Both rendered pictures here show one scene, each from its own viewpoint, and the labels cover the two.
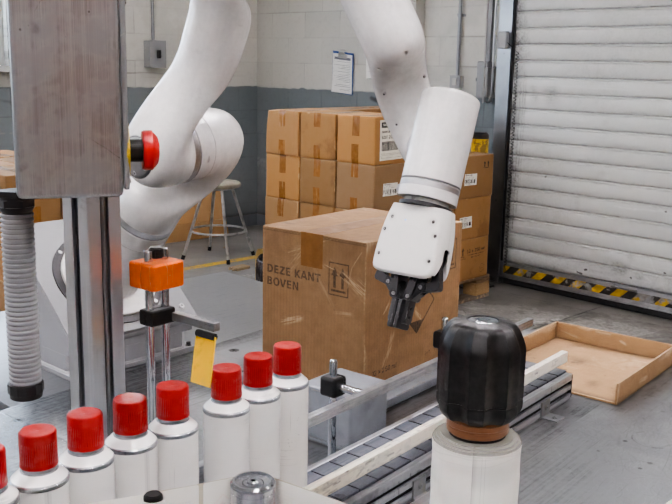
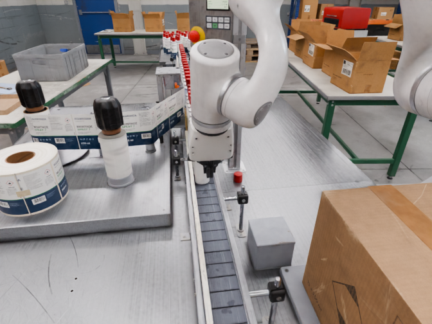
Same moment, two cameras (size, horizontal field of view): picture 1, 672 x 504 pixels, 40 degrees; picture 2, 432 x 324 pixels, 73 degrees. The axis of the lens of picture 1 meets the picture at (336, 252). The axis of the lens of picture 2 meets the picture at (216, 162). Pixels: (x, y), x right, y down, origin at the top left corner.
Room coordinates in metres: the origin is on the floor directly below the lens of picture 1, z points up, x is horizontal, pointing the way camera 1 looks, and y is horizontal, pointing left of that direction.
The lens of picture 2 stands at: (1.65, -0.53, 1.45)
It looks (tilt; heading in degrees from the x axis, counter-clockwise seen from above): 30 degrees down; 134
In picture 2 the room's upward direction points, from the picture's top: straight up
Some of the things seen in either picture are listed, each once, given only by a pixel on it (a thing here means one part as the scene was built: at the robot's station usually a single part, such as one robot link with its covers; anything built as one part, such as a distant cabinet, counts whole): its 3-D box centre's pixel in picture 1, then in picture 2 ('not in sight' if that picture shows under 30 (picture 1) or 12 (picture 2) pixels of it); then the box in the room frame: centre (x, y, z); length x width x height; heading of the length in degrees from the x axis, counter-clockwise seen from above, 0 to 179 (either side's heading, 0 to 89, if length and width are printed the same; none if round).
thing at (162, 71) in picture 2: not in sight; (168, 71); (0.54, 0.32, 1.14); 0.14 x 0.11 x 0.01; 142
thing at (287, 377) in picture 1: (286, 426); (201, 155); (1.03, 0.06, 0.98); 0.05 x 0.05 x 0.20
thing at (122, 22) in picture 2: not in sight; (123, 20); (-4.17, 2.86, 0.97); 0.47 x 0.41 x 0.37; 131
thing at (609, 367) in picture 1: (583, 358); not in sight; (1.71, -0.49, 0.85); 0.30 x 0.26 x 0.04; 142
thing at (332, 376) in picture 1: (344, 416); (234, 210); (1.24, -0.02, 0.91); 0.07 x 0.03 x 0.16; 52
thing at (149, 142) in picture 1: (143, 150); (195, 36); (0.87, 0.19, 1.33); 0.04 x 0.03 x 0.04; 17
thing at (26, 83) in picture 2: not in sight; (38, 117); (0.42, -0.23, 1.04); 0.09 x 0.09 x 0.29
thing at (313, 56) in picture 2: not in sight; (321, 46); (0.20, 2.58, 0.97); 0.45 x 0.38 x 0.37; 47
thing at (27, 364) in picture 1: (21, 296); not in sight; (0.87, 0.31, 1.18); 0.04 x 0.04 x 0.21
